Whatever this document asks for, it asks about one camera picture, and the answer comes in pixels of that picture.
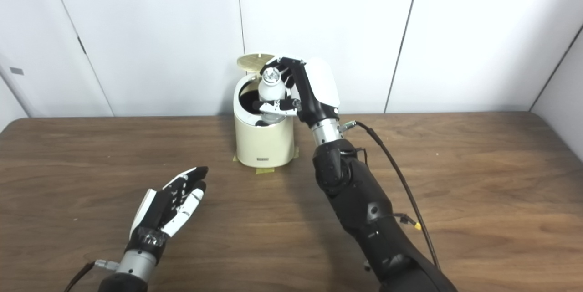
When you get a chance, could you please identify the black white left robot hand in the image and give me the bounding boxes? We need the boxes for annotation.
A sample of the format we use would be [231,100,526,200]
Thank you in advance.
[125,166,209,265]

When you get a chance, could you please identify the cream-colored bin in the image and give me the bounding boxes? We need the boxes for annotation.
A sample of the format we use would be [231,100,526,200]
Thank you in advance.
[233,54,295,168]

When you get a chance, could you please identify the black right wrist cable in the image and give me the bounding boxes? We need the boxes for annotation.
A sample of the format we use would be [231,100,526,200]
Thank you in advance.
[342,120,440,270]

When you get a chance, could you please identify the small white plastic bottle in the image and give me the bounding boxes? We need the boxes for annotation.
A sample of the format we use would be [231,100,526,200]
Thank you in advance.
[258,67,286,125]

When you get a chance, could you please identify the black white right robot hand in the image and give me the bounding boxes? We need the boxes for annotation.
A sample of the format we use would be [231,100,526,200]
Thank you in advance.
[252,56,341,128]

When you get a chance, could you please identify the round cream bin lid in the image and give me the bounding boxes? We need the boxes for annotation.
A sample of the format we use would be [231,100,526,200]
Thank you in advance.
[236,54,278,76]

